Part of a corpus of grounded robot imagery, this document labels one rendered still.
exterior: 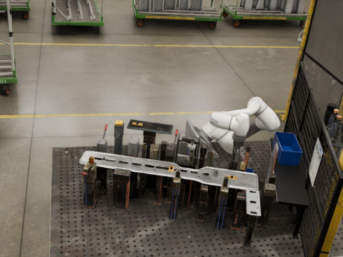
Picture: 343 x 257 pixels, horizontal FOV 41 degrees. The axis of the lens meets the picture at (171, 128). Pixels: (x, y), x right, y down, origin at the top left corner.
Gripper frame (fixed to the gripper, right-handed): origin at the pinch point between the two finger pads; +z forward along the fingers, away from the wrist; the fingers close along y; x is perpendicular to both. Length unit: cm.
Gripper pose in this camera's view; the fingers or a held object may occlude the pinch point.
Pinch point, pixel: (234, 163)
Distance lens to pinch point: 348.6
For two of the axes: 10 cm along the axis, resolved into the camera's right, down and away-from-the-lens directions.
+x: 9.9, 1.4, -0.6
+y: -1.2, 4.8, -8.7
